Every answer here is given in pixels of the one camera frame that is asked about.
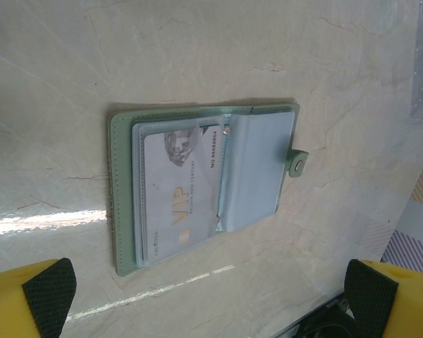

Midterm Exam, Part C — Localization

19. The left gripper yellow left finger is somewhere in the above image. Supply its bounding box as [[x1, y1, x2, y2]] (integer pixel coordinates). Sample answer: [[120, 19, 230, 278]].
[[0, 258, 77, 338]]

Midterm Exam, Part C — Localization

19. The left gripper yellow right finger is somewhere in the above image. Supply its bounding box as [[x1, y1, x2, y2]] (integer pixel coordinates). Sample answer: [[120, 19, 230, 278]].
[[343, 258, 423, 338]]

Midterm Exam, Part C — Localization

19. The green card holder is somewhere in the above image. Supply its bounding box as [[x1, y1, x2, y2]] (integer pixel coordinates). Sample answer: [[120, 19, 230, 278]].
[[107, 101, 310, 279]]

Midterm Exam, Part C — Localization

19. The silver VIP card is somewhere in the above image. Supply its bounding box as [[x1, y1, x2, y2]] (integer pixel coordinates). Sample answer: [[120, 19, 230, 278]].
[[143, 123, 221, 263]]

